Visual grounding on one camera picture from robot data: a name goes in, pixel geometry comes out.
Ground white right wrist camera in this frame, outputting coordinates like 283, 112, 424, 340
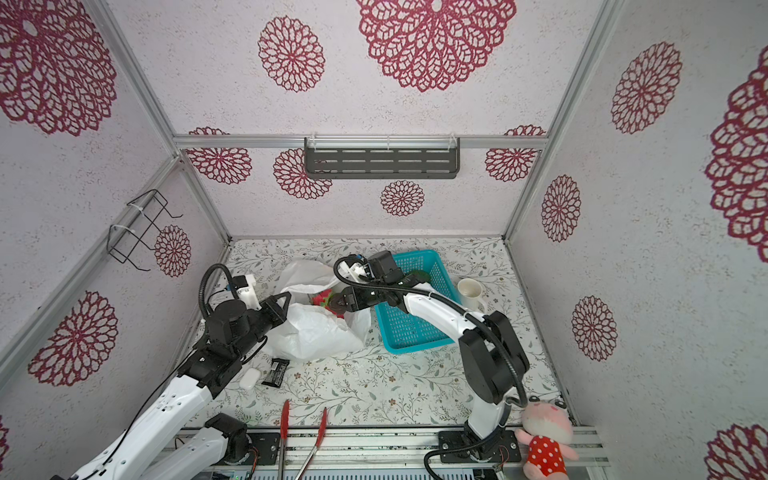
346, 260, 370, 283

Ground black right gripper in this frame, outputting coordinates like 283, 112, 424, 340
333, 282, 390, 313

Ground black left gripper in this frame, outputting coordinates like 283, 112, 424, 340
234, 291, 291, 360

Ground dark green avocado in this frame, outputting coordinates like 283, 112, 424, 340
401, 270, 431, 288

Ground teal plastic basket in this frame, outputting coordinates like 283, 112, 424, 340
374, 249, 464, 355

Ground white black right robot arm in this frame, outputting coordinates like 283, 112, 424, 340
332, 251, 530, 443

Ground white plastic bag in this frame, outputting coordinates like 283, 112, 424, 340
264, 260, 372, 362

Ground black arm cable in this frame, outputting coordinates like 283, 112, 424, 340
77, 262, 268, 480
332, 254, 530, 480

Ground red dragon fruit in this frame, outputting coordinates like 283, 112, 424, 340
311, 289, 334, 310

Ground dark grey wall shelf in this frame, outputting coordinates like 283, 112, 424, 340
303, 137, 461, 180

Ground red handled tongs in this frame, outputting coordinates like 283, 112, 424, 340
275, 399, 329, 480

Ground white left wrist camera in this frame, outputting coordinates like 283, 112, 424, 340
231, 274, 260, 310

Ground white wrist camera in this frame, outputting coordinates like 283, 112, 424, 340
346, 260, 370, 283
231, 274, 260, 310

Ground white ceramic mug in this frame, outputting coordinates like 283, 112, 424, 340
456, 278, 489, 314

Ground pink plush toy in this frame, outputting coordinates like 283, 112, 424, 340
515, 401, 579, 480

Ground black wire wall rack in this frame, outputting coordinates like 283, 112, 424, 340
105, 189, 182, 272

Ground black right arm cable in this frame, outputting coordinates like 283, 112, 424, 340
332, 254, 530, 480

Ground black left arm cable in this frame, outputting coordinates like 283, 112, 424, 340
77, 262, 268, 480

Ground white earbuds case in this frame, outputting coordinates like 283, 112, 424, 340
239, 368, 262, 390

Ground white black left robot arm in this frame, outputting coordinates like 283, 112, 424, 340
71, 292, 291, 479

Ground black snack packet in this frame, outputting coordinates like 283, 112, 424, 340
261, 358, 290, 389

